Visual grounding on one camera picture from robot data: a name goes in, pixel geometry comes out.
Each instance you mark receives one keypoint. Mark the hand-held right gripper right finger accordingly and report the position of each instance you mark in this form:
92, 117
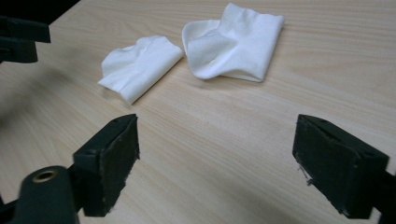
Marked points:
339, 174

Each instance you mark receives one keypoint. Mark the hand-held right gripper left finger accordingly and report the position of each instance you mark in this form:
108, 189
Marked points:
106, 168

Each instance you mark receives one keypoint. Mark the white sock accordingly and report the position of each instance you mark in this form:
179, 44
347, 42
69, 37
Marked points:
236, 46
140, 68

